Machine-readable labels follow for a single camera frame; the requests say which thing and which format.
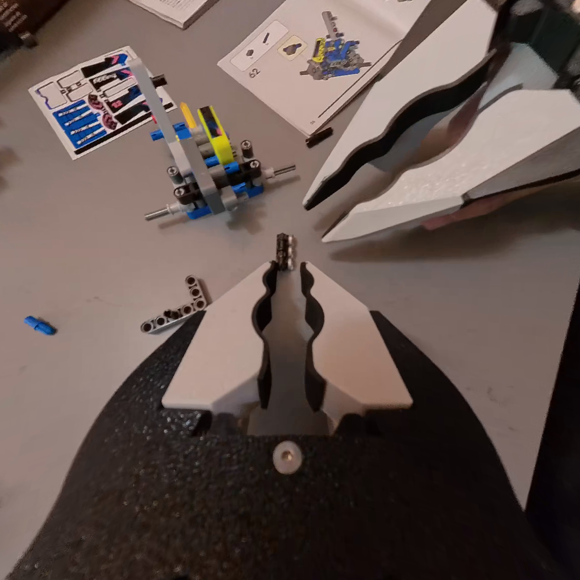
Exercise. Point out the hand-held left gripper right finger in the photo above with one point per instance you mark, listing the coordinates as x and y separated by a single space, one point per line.
358 358

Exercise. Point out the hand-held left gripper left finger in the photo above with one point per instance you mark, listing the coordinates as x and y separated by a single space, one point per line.
213 358

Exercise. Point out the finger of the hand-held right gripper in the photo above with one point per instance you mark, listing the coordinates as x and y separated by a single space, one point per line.
430 59
507 140

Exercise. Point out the dark grey angled lego beam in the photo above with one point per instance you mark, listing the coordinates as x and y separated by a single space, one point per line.
158 322

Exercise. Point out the black lego connector piece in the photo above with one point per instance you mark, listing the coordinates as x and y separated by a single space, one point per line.
285 251

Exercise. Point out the small blue yellow lego assembly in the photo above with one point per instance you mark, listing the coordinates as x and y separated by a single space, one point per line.
204 174

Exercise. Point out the black lego pin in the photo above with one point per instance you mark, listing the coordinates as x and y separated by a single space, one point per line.
319 137

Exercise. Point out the blue lego pin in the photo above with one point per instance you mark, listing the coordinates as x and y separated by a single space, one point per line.
40 325

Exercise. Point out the black lego box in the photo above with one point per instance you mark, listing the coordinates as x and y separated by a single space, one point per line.
22 18

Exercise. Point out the person's right hand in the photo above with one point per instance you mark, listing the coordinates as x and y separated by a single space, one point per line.
489 209

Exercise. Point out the open instruction booklet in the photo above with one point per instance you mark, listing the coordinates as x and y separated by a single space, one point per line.
281 77

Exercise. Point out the closed white booklet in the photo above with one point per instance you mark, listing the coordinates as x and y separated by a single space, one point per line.
181 11

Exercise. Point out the sticker sheet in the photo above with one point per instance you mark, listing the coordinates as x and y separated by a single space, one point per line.
68 127

